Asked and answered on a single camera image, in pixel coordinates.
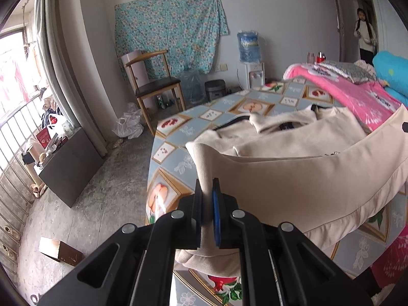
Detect patterned grey-blue bed sheet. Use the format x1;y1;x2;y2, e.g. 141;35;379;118
145;81;408;306

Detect grey bin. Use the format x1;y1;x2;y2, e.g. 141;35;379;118
205;80;227;104

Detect white water dispenser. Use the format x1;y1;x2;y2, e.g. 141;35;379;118
244;62;266;90

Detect metal window railing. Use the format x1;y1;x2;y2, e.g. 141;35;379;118
0;97;48;281

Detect white plastic bag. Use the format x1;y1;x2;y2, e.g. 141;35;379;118
47;115;75;137

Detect dark cabinet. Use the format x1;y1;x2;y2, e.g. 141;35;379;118
38;127;106;208

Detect blue water bottle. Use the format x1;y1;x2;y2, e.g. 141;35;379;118
236;31;262;63

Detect cream zip jacket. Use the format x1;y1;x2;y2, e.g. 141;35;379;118
175;104;408;276

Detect blue quilt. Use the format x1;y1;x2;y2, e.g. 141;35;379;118
372;50;408;98

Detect clear empty water jug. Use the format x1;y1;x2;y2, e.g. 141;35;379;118
177;67;206;104

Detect pink hanging clothes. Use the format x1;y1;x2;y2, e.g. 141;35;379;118
0;60;32;103

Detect pink floral blanket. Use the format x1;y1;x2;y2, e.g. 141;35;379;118
284;62;408;294

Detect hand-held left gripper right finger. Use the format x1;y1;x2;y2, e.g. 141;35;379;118
212;177;373;306

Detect grey sequined pillow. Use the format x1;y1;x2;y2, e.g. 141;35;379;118
319;60;377;85

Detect teal floral wall cloth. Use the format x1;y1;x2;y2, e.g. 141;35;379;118
114;0;229;79

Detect white door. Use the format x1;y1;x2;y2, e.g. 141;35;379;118
330;0;361;62

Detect red box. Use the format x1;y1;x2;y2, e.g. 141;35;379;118
36;130;53;147

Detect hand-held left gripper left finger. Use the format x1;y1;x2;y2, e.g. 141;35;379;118
38;180;205;306

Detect crumpled white plastic bags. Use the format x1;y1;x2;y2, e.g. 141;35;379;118
111;102;145;140

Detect wooden chair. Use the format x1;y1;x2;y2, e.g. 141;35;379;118
125;49;187;136

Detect cardboard box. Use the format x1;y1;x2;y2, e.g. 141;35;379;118
39;236;85;266

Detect grey curtain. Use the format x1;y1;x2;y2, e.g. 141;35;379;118
33;0;120;158

